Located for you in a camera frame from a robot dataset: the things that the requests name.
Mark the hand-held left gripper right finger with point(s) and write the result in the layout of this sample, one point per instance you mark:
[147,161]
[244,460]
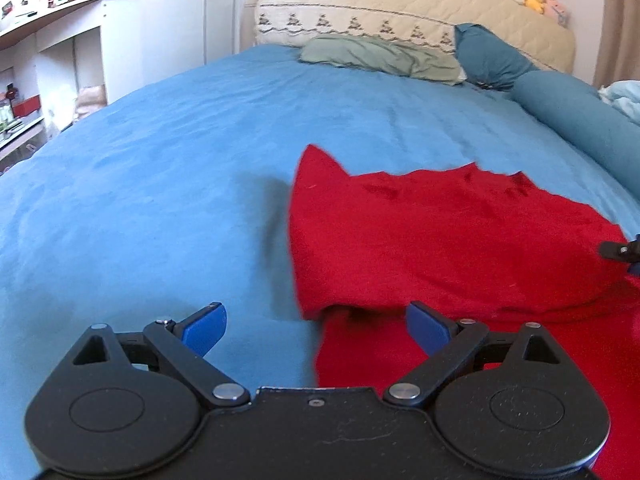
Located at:
[426,332]

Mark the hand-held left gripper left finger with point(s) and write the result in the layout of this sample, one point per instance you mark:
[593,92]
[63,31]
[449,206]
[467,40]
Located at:
[204,331]

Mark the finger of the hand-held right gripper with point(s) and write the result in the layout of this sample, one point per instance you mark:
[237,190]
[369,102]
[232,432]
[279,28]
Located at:
[619,250]

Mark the red garment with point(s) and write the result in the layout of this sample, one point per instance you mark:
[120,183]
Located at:
[450,240]

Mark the teal bolster pillow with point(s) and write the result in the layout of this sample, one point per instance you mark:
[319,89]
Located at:
[575,110]

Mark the light blue blanket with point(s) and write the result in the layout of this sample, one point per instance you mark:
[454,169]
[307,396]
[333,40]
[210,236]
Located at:
[622,97]

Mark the blue bed sheet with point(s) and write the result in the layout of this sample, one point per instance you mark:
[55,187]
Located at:
[150,185]

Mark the beige curtain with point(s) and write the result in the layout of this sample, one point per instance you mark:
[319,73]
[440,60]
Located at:
[617,30]

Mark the pale pink plush toy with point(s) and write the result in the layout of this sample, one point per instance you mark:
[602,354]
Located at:
[556,9]

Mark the pale pink cloth bundle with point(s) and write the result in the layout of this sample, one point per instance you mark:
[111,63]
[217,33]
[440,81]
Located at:
[90,101]

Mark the green pillow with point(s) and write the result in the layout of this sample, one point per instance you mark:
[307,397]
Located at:
[380,55]

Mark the red box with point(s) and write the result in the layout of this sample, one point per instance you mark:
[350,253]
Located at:
[26,106]

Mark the white shelf unit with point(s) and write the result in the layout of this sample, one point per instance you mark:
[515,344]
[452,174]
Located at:
[60,50]

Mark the white wardrobe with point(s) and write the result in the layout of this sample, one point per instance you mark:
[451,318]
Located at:
[190,15]

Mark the cream quilted headboard cover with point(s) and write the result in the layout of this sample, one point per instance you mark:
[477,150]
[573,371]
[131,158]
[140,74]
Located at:
[380,0]

